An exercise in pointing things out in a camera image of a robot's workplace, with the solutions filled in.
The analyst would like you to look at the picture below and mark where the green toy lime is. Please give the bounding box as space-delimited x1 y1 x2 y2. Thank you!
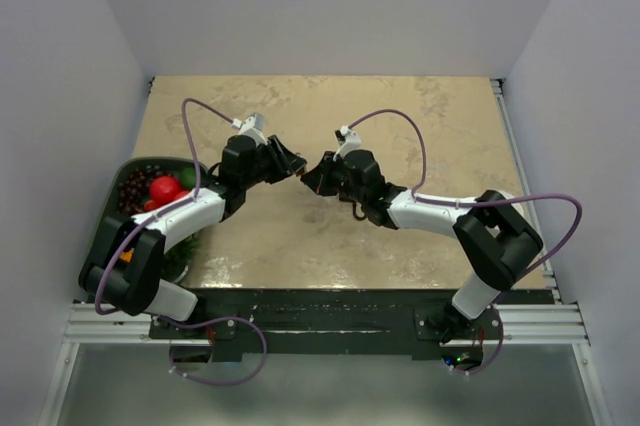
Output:
178 166 200 190

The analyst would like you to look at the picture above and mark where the red toy apple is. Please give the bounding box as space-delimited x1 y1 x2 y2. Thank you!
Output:
149 176 190 205

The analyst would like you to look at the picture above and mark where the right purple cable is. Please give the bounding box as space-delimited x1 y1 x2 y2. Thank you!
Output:
349 108 585 376

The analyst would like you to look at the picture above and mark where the purple cable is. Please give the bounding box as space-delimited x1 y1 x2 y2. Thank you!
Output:
93 97 271 387
349 108 585 376

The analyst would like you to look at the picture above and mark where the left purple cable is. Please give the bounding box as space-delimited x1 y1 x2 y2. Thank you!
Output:
93 97 271 387

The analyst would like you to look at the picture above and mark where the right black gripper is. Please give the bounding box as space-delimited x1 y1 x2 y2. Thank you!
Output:
302 151 367 205

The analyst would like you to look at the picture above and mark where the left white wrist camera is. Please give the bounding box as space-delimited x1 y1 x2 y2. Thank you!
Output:
231 113 267 145

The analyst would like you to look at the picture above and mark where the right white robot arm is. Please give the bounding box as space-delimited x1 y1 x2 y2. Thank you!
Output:
301 150 543 339

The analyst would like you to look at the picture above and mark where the dark red grape bunch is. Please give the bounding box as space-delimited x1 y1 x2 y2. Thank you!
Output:
117 165 166 216

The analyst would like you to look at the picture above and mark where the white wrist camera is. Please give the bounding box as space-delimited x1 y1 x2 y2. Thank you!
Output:
231 113 267 145
333 125 362 161

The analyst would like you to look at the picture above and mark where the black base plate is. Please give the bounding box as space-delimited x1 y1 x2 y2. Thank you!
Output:
148 288 504 365

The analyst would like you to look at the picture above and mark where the black padlock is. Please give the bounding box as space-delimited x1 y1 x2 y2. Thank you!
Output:
338 191 370 221

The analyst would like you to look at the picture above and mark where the dark green fruit tray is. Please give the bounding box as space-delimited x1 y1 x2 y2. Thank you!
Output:
85 156 211 290

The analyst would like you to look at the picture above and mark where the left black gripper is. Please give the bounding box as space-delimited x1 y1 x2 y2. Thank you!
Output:
242 135 306 190

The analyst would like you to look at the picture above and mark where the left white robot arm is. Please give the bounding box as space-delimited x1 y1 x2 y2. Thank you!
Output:
79 135 307 338

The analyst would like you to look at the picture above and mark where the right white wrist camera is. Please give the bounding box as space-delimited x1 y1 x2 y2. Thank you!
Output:
333 125 362 161

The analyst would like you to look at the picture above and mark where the aluminium frame rail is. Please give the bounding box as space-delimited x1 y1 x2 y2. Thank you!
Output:
63 304 589 345

